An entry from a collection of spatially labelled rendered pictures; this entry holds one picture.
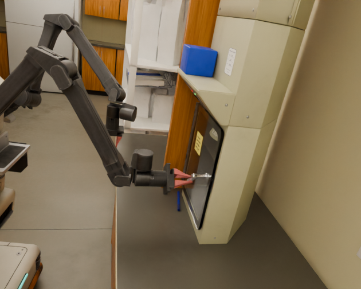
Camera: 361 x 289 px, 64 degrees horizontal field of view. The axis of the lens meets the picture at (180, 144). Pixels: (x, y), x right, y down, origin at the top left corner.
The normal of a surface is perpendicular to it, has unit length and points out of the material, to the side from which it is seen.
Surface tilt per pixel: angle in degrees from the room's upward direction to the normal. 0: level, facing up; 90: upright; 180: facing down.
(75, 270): 0
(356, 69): 90
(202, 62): 90
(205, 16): 90
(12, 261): 0
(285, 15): 90
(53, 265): 0
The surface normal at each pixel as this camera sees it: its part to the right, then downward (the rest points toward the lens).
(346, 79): -0.97, -0.07
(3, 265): 0.16, -0.90
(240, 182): 0.20, 0.43
